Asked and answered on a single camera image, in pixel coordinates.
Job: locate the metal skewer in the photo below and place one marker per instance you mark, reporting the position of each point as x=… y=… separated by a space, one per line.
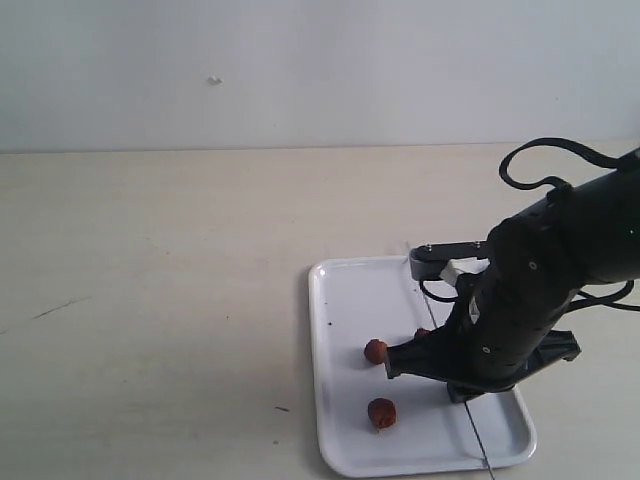
x=474 y=425

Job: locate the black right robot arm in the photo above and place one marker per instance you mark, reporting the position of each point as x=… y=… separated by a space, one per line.
x=576 y=248

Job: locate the white plastic tray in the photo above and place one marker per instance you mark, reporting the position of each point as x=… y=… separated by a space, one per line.
x=352 y=301

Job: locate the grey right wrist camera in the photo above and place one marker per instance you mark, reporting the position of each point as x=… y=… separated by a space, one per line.
x=463 y=257

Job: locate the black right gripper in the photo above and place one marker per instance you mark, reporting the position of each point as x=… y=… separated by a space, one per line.
x=501 y=326

